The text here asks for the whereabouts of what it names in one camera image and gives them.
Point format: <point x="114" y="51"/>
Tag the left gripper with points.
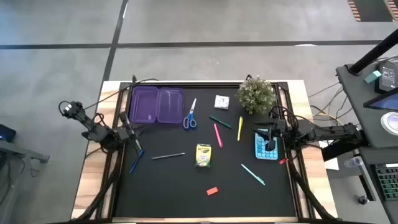
<point x="124" y="135"/>

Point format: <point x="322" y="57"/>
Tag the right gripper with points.
<point x="280" y="129"/>

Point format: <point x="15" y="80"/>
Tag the yellow highlighter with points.
<point x="240" y="129"/>

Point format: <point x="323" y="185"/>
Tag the blue pen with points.
<point x="136" y="161"/>

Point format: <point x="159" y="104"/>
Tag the teal pen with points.
<point x="252" y="174"/>

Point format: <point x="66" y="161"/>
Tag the gray pencil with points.
<point x="168" y="155"/>

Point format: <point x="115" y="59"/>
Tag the dark green pen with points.
<point x="220" y="122"/>

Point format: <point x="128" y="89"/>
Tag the pink pen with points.
<point x="218" y="135"/>

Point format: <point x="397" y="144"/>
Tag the yellow green crayon box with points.
<point x="203" y="155"/>

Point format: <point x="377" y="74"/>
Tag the orange-red eraser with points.
<point x="212" y="191"/>

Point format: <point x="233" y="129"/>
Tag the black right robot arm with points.
<point x="329" y="132"/>

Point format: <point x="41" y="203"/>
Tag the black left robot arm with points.
<point x="90" y="124"/>

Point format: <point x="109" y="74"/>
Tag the light blue calculator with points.
<point x="264" y="154"/>

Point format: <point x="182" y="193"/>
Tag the purple plastic pencil box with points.
<point x="146" y="105"/>

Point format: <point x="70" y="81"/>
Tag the small red eraser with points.
<point x="283" y="161"/>

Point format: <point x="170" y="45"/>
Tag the potted green plant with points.
<point x="256" y="95"/>

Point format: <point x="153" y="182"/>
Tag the white paper sheet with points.
<point x="331" y="163"/>

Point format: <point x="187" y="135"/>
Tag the black table mat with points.
<point x="174" y="193"/>

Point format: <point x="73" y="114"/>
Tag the clear water bottle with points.
<point x="353" y="161"/>

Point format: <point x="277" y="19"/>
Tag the dark gray desk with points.
<point x="370" y="155"/>
<point x="357" y="102"/>

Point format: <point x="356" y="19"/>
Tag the black caster wheel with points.
<point x="363" y="200"/>

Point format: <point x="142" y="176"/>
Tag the gray metal desk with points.
<point x="18" y="152"/>

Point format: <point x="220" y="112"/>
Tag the small teal box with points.
<point x="372" y="76"/>

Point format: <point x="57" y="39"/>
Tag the tablet with blue screen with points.
<point x="385" y="102"/>

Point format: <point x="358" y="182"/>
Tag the white round device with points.
<point x="391" y="123"/>

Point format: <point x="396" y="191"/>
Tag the dark device with blue light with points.
<point x="6" y="133"/>

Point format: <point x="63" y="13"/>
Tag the black keyboard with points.
<point x="388" y="182"/>

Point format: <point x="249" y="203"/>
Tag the black pole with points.
<point x="373" y="54"/>

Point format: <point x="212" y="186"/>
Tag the striped rug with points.
<point x="371" y="9"/>

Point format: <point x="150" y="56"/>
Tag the black aluminium table frame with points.
<point x="202" y="84"/>

